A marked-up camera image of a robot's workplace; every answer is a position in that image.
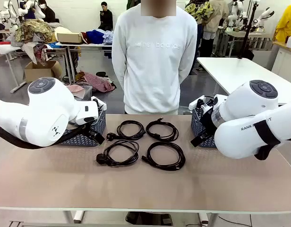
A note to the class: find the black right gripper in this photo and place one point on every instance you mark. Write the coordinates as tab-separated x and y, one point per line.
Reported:
207	123

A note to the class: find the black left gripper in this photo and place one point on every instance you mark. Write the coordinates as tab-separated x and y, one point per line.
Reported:
91	132

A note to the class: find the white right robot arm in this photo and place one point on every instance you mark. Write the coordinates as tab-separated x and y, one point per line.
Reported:
242	139

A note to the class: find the person's left forearm white sleeve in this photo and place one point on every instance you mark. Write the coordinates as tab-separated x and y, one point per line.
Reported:
190	68

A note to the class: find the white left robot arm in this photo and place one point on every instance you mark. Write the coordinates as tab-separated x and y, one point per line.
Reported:
46	111

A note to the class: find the person's right forearm white sleeve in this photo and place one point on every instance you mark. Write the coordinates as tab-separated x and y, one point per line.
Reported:
117	68

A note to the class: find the grey-blue plastic lattice basket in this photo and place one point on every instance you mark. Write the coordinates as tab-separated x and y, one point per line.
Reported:
197	123
88	142

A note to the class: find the grey storage bin with cloth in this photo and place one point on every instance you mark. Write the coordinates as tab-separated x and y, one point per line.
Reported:
81	91

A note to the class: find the red checkered cloth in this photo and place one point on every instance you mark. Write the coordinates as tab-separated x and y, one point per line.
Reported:
98	82

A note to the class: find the white table leg foot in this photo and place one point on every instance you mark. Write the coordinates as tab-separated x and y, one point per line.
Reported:
78	216
204	217

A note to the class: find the person in white sweatshirt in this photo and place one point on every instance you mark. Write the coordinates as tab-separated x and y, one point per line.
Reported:
152	71

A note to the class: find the open cardboard box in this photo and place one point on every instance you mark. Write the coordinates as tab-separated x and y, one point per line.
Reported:
41	71

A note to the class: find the black base under table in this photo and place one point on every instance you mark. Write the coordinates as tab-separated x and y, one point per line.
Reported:
148	218

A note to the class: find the white table with clothes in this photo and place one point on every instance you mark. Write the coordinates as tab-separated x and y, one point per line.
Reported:
88	45

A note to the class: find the blue cloth heap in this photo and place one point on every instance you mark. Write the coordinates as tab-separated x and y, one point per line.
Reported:
94	36

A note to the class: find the closed flat cardboard box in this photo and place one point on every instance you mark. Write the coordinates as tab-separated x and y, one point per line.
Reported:
70	37

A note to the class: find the white cabinet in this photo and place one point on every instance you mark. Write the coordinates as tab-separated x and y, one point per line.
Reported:
283	59

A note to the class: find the black tripod pole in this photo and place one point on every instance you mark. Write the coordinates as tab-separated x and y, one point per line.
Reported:
248	30

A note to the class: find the seated person in black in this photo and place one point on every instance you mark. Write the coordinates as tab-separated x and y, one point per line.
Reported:
106	16

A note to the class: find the pile of patterned cloths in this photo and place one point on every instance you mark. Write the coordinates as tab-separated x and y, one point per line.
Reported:
32	30

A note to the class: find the white padded ironing board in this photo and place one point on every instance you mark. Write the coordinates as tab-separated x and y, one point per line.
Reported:
8	48

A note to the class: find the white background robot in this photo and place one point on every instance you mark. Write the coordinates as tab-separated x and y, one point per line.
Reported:
235	11
264	16

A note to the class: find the masked person in black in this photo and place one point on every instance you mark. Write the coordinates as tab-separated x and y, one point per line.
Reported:
47	11

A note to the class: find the yellow garment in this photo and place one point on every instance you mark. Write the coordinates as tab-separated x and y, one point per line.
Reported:
287	23

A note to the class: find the white background robot arms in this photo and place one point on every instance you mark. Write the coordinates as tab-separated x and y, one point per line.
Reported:
22	7

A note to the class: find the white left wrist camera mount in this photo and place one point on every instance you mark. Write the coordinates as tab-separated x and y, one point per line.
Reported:
100	104

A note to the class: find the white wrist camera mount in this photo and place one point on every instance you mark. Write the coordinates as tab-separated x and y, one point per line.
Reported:
100	104
218	99

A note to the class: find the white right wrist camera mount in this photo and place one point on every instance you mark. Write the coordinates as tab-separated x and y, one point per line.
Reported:
218	99

